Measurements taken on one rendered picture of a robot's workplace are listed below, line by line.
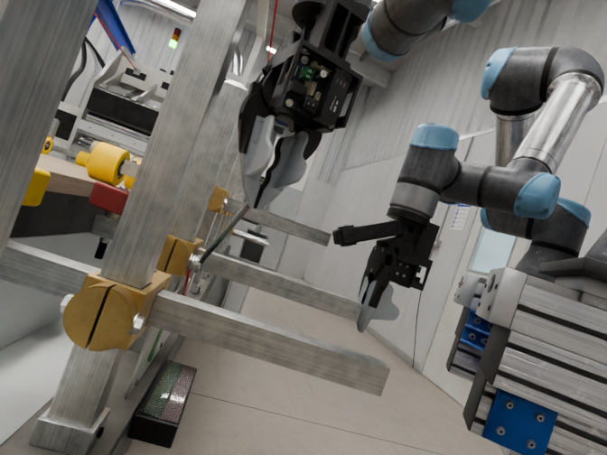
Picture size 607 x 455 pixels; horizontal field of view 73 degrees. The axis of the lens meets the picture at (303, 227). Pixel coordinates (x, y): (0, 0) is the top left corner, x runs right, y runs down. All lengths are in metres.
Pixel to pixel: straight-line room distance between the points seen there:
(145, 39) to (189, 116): 9.99
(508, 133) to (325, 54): 0.81
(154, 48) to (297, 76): 9.90
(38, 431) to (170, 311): 0.13
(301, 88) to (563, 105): 0.64
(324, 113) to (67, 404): 0.33
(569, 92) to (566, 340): 0.48
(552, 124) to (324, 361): 0.62
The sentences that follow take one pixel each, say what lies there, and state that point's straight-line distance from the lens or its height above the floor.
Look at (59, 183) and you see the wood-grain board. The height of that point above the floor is 0.89.
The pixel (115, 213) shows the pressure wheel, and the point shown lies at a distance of 0.66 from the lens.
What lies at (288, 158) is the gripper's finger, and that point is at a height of 1.00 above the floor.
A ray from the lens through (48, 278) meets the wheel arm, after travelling 0.44.
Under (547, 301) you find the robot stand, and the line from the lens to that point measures 0.73.
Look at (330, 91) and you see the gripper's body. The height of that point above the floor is 1.06.
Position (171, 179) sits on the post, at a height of 0.94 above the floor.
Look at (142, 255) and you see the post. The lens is 0.37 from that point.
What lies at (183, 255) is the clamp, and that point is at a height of 0.85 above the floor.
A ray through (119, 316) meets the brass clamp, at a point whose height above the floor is 0.83.
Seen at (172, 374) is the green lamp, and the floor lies 0.70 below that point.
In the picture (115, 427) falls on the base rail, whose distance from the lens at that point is 0.47.
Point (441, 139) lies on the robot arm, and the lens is 0.71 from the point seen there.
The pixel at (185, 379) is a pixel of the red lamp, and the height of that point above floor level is 0.70.
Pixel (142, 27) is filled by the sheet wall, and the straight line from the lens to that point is 10.42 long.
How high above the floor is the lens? 0.93
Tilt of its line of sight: 2 degrees up
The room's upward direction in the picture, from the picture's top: 20 degrees clockwise
